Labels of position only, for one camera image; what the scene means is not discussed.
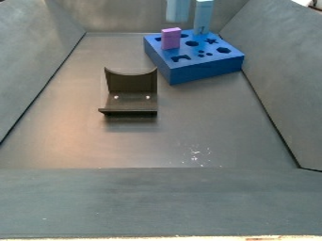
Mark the light blue rectangular block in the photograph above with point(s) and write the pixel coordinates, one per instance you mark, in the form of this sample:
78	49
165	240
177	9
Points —
177	11

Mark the blue shape sorting board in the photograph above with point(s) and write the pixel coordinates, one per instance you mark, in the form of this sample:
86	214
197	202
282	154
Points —
203	56

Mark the black curved holder stand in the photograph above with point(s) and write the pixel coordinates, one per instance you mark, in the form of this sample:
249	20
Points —
133	93

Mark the purple rectangular block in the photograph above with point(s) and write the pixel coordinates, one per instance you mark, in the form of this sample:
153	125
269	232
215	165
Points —
170	38

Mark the light blue tall shaped block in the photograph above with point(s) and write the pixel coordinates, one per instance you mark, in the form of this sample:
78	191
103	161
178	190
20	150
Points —
203	12

